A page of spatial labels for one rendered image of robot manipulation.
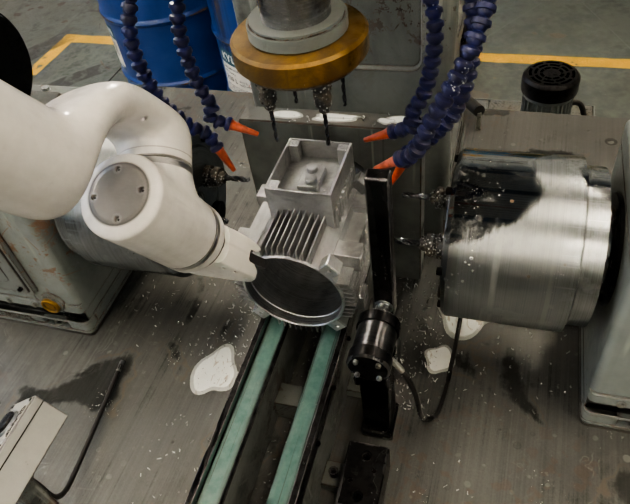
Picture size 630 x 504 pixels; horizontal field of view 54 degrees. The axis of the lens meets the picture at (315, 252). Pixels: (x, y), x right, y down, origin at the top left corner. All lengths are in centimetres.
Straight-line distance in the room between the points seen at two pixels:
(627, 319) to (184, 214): 55
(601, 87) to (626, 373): 242
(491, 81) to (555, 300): 246
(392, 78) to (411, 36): 8
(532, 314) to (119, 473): 67
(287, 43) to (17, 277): 67
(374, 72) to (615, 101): 221
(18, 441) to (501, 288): 62
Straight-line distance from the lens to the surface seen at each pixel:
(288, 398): 101
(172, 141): 64
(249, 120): 103
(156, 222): 58
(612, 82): 331
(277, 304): 98
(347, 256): 87
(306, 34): 78
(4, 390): 127
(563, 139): 154
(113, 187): 59
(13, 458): 83
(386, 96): 108
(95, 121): 54
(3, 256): 117
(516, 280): 83
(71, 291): 118
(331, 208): 87
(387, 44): 104
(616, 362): 93
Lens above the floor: 171
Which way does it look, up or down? 46 degrees down
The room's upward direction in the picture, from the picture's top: 10 degrees counter-clockwise
